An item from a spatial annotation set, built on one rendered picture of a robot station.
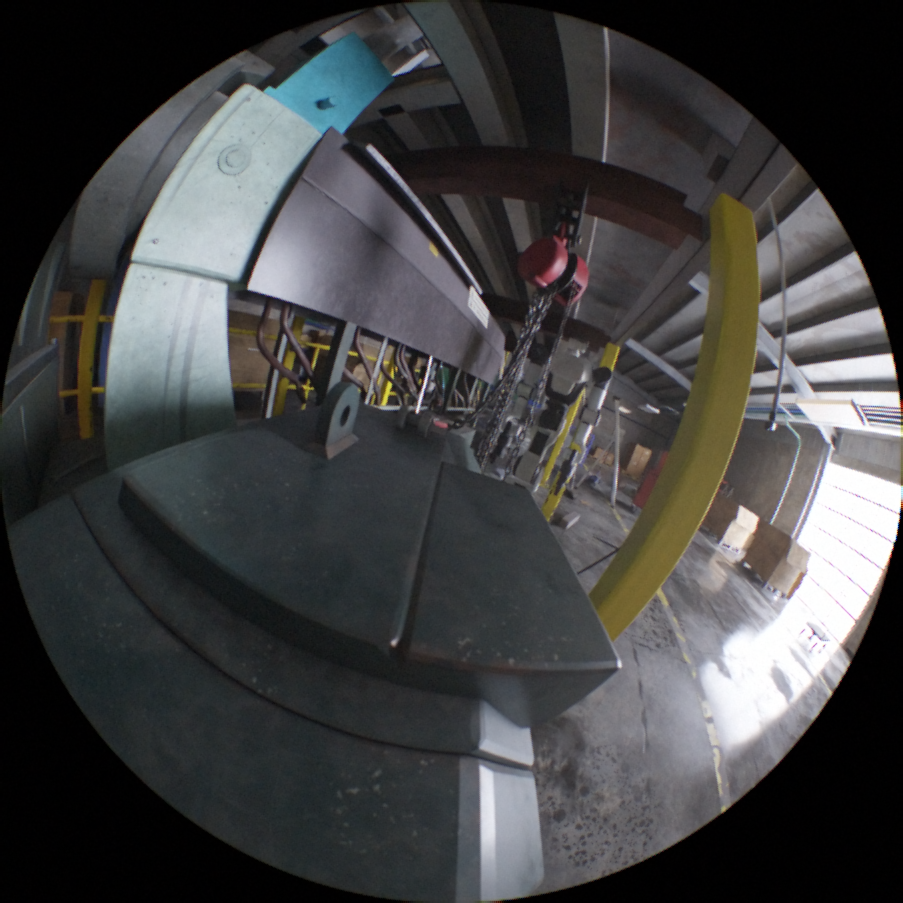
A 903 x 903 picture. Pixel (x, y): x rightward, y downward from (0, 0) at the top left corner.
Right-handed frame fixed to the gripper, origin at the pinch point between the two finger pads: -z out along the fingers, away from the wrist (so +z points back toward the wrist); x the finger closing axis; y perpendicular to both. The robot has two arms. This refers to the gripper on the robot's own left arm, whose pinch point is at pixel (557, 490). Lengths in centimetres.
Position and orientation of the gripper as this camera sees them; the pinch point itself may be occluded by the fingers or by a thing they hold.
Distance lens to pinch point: 169.2
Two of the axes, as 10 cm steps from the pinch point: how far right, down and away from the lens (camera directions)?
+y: 8.2, 4.1, -4.1
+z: 4.1, -9.1, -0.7
